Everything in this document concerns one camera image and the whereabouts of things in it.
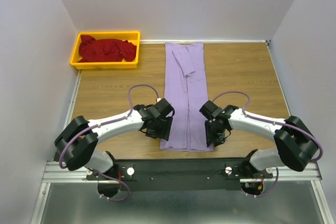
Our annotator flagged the lavender t shirt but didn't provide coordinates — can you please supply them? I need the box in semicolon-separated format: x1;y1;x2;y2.
160;42;214;152

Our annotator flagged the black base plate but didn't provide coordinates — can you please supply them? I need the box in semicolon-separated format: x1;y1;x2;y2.
86;157;274;193

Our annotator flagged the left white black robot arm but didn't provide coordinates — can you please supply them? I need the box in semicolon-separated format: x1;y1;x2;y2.
54;99;175;175

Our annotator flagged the aluminium frame rail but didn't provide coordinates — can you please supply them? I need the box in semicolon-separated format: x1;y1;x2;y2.
41;158;323;183

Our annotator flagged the left side aluminium rail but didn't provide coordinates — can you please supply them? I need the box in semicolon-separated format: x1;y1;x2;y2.
54;70;82;162

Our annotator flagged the red t shirt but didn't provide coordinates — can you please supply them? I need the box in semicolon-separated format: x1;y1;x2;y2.
79;35;137;63

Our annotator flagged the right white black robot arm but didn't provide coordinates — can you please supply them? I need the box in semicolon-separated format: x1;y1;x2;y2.
200;101;319;177

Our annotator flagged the yellow plastic bin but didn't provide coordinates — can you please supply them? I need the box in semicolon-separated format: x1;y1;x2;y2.
70;31;140;70

